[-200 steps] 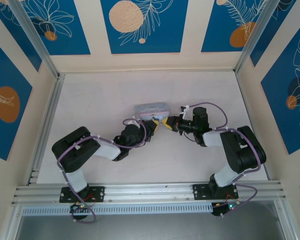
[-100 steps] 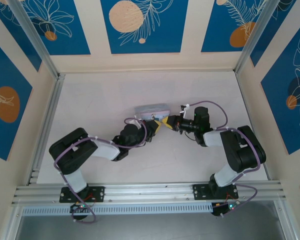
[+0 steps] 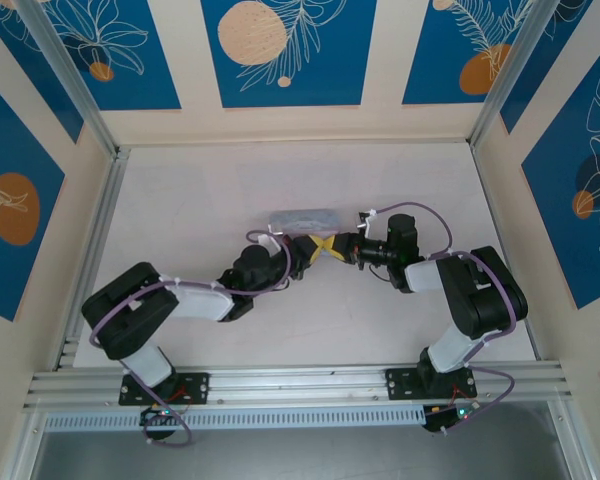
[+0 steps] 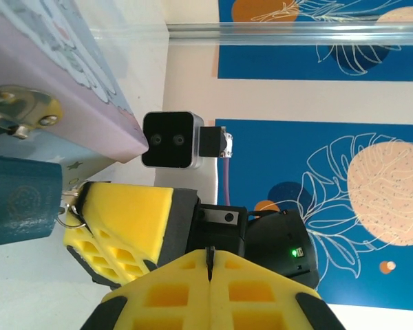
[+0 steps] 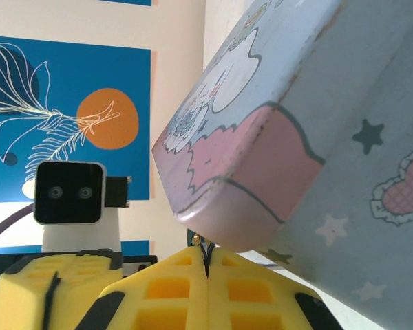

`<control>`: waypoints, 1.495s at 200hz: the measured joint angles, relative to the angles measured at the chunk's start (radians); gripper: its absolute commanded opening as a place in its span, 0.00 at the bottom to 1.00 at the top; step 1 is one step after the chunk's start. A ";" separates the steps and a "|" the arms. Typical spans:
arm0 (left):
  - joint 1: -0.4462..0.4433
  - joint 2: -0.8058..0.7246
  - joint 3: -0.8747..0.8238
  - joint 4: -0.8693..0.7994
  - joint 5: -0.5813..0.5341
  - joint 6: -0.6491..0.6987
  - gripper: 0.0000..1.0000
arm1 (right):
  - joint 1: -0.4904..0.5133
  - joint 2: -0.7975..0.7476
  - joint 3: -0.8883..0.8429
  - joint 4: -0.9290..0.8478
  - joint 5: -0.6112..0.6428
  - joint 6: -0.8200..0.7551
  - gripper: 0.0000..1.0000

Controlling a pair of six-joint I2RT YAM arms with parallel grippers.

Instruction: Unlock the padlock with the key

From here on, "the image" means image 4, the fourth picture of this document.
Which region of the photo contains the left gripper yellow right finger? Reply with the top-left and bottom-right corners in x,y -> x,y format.
209,249 -> 347,330

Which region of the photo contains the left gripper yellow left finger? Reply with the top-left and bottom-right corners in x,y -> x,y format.
84,249 -> 211,330

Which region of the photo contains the small metal key with ring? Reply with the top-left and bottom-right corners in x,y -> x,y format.
56,188 -> 87,230

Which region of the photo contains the small teal padlock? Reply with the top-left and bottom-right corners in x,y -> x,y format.
0,109 -> 63,248

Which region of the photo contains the pastel cartoon tin box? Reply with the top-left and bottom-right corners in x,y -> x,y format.
0,0 -> 149,193

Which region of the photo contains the aluminium frame post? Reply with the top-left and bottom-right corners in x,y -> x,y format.
165,22 -> 413,46

